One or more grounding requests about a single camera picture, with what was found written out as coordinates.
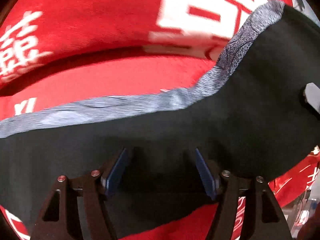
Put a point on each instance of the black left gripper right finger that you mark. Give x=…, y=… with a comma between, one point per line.
x=249, y=203

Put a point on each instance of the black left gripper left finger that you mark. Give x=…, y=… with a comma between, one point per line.
x=59, y=214

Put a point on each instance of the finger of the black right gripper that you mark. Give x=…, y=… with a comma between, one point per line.
x=311, y=96

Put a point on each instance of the black pants grey waistband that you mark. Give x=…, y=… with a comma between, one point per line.
x=246, y=113

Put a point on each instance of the red sofa seat cover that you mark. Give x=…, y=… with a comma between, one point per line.
x=126, y=72

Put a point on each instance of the red sofa back cushion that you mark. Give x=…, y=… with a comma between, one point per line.
x=37, y=32

